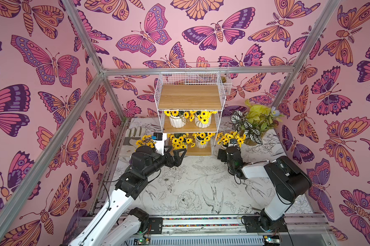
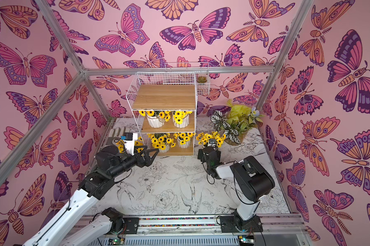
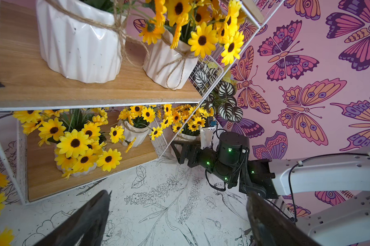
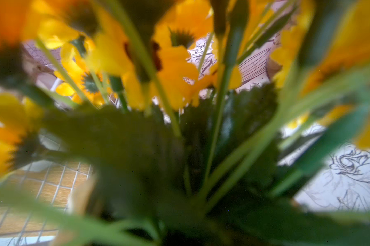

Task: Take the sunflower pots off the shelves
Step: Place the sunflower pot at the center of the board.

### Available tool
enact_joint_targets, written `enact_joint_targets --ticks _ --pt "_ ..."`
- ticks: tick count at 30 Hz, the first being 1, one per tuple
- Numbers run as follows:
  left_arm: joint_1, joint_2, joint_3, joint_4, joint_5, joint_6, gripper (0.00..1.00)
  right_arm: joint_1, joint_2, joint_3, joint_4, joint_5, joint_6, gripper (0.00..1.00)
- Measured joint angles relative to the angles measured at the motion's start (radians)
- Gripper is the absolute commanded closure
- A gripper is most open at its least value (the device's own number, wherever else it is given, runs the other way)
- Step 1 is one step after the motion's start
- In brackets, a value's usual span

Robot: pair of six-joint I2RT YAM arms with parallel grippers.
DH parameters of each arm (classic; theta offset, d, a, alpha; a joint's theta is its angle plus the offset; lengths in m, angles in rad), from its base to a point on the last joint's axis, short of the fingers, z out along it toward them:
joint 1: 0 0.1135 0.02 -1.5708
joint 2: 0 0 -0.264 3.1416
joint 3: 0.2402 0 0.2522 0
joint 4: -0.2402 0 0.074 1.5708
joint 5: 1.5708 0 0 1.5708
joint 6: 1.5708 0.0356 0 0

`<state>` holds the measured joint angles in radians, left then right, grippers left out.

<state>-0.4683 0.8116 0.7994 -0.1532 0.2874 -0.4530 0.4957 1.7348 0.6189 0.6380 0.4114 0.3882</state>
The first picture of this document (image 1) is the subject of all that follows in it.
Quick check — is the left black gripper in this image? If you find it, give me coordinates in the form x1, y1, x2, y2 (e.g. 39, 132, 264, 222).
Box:
142, 145, 186, 180

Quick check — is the sunflower pot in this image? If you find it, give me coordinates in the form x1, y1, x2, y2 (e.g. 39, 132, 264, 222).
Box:
216, 131, 246, 148
136, 135, 156, 149
167, 133, 196, 150
164, 110, 189, 128
189, 111, 218, 128
192, 132, 216, 149

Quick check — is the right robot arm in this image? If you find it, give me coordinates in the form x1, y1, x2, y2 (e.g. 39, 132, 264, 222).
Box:
217, 146, 312, 230

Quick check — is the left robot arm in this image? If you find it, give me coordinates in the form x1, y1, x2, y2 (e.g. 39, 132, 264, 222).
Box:
69, 146, 187, 246

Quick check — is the green striped leafy potted plant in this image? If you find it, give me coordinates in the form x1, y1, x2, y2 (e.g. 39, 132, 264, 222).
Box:
231, 99, 283, 146

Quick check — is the grey white gardening glove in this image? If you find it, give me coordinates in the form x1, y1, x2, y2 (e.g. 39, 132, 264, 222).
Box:
119, 127, 146, 158

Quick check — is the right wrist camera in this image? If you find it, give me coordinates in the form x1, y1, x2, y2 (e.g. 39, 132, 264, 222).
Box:
228, 138, 239, 147

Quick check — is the white wire wooden shelf rack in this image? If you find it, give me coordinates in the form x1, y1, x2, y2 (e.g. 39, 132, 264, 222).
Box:
154, 72, 232, 156

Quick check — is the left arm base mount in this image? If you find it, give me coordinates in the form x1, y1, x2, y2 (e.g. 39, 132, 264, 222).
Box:
120, 216, 163, 236

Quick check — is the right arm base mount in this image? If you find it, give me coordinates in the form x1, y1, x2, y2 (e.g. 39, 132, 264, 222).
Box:
241, 215, 288, 233

